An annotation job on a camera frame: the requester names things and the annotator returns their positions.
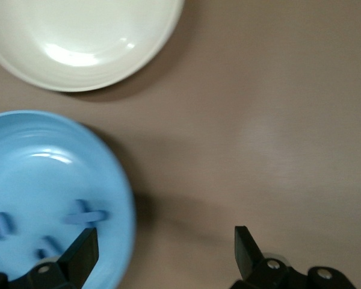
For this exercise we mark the blue letter g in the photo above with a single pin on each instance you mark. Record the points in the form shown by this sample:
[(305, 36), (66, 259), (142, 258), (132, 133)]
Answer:
[(49, 245)]

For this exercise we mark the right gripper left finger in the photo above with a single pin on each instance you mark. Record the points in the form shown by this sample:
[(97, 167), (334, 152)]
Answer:
[(81, 256)]

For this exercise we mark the blue letter X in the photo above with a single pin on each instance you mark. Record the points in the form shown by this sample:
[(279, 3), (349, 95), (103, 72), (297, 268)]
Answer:
[(84, 216)]

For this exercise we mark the blue letter E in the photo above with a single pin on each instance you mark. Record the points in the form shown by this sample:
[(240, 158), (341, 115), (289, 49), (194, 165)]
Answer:
[(1, 225)]

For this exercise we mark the blue plate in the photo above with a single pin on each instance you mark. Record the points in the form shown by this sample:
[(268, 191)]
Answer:
[(48, 180)]

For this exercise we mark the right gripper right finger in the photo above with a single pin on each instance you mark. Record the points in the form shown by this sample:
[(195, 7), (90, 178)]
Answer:
[(246, 256)]

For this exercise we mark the large table cover sheet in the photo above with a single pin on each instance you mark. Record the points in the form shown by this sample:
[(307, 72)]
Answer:
[(258, 120)]

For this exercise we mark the beige plate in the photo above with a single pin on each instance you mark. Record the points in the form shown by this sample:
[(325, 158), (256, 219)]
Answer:
[(78, 30)]

